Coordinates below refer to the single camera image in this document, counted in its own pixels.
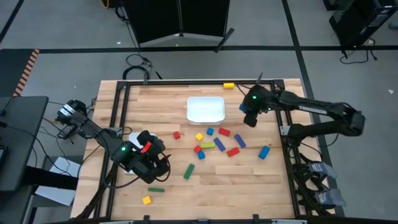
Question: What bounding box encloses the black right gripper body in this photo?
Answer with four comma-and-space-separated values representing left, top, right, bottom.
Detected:
252, 86, 277, 113

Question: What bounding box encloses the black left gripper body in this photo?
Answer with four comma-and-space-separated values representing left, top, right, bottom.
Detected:
126, 145, 171, 185

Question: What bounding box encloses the plain white plastic bin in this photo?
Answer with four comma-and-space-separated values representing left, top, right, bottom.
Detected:
124, 132, 157, 174

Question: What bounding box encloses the light blue rounded block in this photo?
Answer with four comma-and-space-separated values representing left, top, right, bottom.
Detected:
258, 145, 271, 160

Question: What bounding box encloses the white bin with printed label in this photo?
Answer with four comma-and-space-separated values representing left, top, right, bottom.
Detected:
186, 96, 226, 126

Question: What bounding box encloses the black power supply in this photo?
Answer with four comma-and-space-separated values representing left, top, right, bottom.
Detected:
57, 124, 77, 140

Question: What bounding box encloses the white paper sheet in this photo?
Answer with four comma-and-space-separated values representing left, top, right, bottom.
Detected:
34, 156, 81, 207

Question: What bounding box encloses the grey plastic pouch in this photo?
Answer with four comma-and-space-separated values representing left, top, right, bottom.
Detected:
313, 188, 346, 208
307, 161, 338, 180

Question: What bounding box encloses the black folding partition screen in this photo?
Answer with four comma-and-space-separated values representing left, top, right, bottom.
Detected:
123, 0, 236, 53

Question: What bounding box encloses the black desk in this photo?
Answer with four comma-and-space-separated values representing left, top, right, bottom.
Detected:
0, 95, 49, 192

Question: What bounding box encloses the black equipment cart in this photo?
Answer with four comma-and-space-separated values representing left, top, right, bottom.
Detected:
323, 0, 398, 48

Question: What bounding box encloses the black mat orange striped edge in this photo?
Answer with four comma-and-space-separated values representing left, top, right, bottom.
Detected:
0, 49, 40, 97

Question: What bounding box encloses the black cable bundle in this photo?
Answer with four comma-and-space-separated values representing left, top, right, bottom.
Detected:
74, 161, 121, 220
287, 136, 330, 217

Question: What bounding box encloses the black aluminium table frame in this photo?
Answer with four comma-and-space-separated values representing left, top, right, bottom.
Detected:
93, 79, 307, 224

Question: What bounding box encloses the coiled black floor cable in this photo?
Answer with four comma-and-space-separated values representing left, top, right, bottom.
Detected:
122, 53, 152, 81

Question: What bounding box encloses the black floor cable with plug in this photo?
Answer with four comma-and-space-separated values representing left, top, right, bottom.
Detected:
338, 39, 379, 65

